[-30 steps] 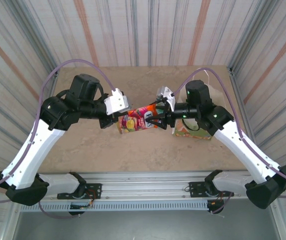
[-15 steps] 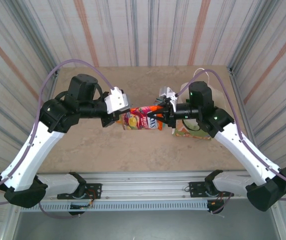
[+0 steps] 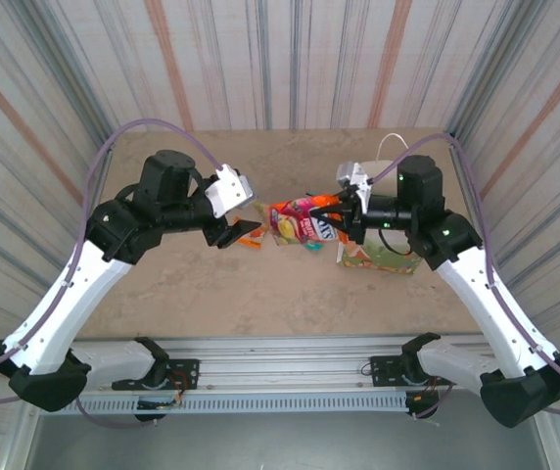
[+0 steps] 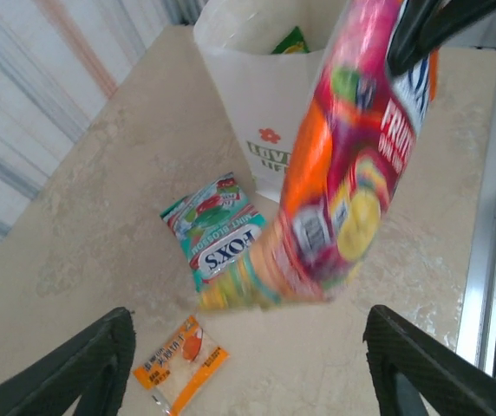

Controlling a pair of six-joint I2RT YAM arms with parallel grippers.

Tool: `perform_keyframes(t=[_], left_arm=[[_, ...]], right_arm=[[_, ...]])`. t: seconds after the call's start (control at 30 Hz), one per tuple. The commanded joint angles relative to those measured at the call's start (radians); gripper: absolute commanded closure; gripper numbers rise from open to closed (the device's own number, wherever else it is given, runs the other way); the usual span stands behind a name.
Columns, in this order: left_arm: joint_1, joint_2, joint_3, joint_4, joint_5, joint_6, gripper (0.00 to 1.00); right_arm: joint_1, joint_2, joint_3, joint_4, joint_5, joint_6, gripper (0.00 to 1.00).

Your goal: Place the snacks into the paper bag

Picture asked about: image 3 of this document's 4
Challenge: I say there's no small orange snack packet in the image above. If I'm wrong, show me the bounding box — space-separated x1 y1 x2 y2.
238 225 267 252

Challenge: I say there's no red Fox's candy bag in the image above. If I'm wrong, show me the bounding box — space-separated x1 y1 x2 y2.
255 194 348 249

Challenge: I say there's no white printed paper bag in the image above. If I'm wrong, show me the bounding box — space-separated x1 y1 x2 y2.
336 131 424 275

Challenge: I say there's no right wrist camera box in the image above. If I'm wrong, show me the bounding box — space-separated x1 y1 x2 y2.
337 161 377 198

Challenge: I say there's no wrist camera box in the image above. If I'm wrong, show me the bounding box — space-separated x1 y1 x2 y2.
337 161 377 198
205 164 257 219

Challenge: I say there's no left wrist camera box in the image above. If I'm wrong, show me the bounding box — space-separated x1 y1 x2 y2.
205 164 257 219

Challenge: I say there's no aluminium rail frame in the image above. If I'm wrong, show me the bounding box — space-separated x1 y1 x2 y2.
18 335 550 398

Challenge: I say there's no grey slotted cable duct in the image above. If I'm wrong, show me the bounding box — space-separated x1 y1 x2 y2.
38 394 411 415

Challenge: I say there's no black cable clamp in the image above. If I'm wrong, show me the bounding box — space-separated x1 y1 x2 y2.
134 399 168 423
403 391 441 421

